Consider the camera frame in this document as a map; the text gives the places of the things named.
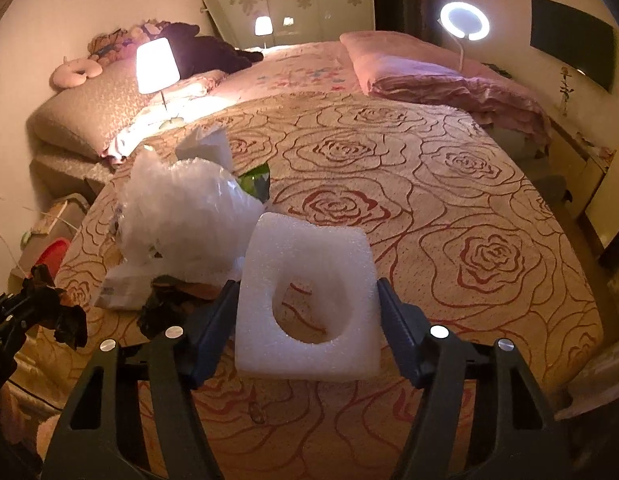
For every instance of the white floral pillow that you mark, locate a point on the white floral pillow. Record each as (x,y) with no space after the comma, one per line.
(189,97)

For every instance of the black wrapper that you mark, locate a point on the black wrapper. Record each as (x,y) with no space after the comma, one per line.
(64,315)

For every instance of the clear bubble wrap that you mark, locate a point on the clear bubble wrap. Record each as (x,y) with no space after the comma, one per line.
(189,215)

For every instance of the green wrapper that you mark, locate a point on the green wrapper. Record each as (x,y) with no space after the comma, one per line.
(257,185)

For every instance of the dark cloth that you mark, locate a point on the dark cloth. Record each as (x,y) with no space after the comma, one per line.
(204,50)

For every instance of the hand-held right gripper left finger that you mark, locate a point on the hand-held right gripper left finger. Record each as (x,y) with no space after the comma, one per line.
(223,312)

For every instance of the black wall television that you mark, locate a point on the black wall television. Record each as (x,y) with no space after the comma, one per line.
(572,42)

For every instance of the long silver foil wrapper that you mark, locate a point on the long silver foil wrapper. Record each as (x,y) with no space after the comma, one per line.
(124,287)

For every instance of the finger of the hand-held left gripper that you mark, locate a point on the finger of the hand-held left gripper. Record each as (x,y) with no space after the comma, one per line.
(9,310)

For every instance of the cream low cabinet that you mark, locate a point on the cream low cabinet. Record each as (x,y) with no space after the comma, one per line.
(584,170)

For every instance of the beige patterned pillow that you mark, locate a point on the beige patterned pillow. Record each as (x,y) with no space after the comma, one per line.
(84,110)

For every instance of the white shade table lamp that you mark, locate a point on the white shade table lamp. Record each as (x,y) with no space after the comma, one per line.
(157,65)

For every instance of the artificial rose stem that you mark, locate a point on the artificial rose stem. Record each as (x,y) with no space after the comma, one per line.
(566,90)

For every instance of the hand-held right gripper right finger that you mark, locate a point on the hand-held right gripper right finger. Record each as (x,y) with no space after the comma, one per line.
(392,315)

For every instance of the pink neck pillow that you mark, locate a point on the pink neck pillow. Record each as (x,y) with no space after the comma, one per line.
(64,77)

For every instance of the pink floral bed sheet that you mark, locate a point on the pink floral bed sheet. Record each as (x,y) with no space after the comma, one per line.
(294,70)

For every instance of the white foam block with hole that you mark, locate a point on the white foam block with hole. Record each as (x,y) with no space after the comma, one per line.
(309,250)

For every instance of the rose patterned blanket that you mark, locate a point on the rose patterned blanket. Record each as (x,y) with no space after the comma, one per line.
(439,240)

